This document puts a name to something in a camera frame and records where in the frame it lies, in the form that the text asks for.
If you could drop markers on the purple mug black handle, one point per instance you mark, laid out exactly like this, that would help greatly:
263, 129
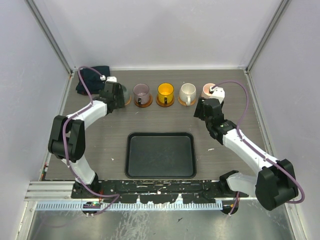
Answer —
141, 93

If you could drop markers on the grey stoneware mug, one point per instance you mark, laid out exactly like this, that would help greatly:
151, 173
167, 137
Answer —
126, 94

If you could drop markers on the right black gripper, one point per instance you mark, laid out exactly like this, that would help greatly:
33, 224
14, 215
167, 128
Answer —
199, 110

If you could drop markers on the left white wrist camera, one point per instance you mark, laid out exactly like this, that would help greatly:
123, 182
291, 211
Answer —
108, 80

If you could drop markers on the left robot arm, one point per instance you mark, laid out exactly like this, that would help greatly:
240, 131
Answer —
67, 139

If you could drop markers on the white speckled mug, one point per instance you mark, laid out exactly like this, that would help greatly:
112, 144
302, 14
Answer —
187, 93

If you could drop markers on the dark blue folded cloth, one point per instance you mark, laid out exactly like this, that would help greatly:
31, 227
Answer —
92, 79

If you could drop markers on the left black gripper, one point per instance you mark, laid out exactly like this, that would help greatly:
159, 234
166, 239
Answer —
119, 103

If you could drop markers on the yellow mug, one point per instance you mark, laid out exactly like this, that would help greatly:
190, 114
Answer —
165, 93

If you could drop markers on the woven rattan coaster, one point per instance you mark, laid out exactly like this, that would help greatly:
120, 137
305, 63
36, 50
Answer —
185, 104

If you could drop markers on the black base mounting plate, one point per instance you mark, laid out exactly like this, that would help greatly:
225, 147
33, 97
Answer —
164, 191

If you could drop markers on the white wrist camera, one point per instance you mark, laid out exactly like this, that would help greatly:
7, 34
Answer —
108, 80
217, 93

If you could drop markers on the perforated cable duct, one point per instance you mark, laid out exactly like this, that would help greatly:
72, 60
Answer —
138, 206

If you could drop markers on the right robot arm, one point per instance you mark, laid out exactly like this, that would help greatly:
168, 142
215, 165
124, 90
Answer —
274, 182

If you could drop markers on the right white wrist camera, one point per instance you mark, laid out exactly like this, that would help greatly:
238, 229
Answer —
217, 93

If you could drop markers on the black plastic tray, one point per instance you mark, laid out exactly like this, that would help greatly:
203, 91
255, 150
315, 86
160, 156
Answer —
160, 155

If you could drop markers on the dark wooden coaster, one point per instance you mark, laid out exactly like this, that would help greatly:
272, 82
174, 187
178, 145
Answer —
147, 103
164, 105

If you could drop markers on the aluminium frame rail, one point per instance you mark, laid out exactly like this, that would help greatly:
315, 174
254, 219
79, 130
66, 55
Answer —
45, 190

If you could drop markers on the pink ceramic mug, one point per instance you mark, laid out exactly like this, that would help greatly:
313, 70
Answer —
206, 90

